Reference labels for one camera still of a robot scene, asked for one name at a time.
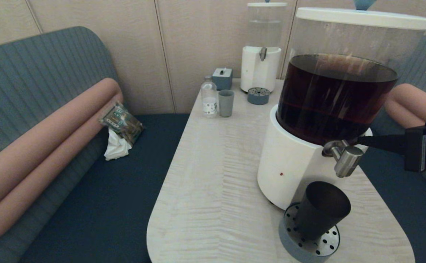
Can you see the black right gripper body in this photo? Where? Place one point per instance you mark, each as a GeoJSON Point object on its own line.
{"type": "Point", "coordinates": [415, 149]}

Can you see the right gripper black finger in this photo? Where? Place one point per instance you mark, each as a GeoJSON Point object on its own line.
{"type": "Point", "coordinates": [391, 138]}
{"type": "Point", "coordinates": [391, 146]}

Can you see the large silver dispenser tap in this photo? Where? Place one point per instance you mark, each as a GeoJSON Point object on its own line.
{"type": "Point", "coordinates": [348, 160]}

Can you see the black tapered cup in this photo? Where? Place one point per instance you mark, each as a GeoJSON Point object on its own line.
{"type": "Point", "coordinates": [321, 212]}

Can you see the grey tapered cup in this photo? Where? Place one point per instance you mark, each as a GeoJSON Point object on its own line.
{"type": "Point", "coordinates": [226, 103]}

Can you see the pink bolster cushion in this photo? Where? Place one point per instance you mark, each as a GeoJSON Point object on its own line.
{"type": "Point", "coordinates": [410, 106]}
{"type": "Point", "coordinates": [34, 157]}

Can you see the teal upholstered bench sofa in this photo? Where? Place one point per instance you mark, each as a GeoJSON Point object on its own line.
{"type": "Point", "coordinates": [34, 73]}
{"type": "Point", "coordinates": [399, 197]}

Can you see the large dark tea dispenser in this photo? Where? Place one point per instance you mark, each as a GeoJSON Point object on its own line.
{"type": "Point", "coordinates": [293, 171]}

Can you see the large white dispenser lid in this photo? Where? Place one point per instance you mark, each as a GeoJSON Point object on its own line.
{"type": "Point", "coordinates": [364, 18]}

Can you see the small grey perforated drip tray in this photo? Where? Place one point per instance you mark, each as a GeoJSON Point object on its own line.
{"type": "Point", "coordinates": [258, 96]}

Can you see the large grey perforated drip tray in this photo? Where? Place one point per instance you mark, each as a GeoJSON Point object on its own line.
{"type": "Point", "coordinates": [293, 250]}

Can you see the small clear water dispenser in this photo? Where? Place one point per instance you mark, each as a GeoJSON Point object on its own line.
{"type": "Point", "coordinates": [256, 72]}

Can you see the small silver dispenser tap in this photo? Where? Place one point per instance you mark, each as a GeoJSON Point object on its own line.
{"type": "Point", "coordinates": [262, 54]}

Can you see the grey-blue tissue box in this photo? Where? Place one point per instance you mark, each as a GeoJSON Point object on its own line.
{"type": "Point", "coordinates": [222, 79]}

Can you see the small white dispenser lid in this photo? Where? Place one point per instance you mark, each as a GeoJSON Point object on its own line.
{"type": "Point", "coordinates": [267, 4]}

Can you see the clear plastic bottle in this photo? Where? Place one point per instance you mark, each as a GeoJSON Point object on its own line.
{"type": "Point", "coordinates": [209, 98]}

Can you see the green printed snack packet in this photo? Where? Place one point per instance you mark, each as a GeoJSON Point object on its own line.
{"type": "Point", "coordinates": [121, 121]}

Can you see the crumpled white tissue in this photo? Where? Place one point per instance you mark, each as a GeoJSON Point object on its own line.
{"type": "Point", "coordinates": [116, 147]}

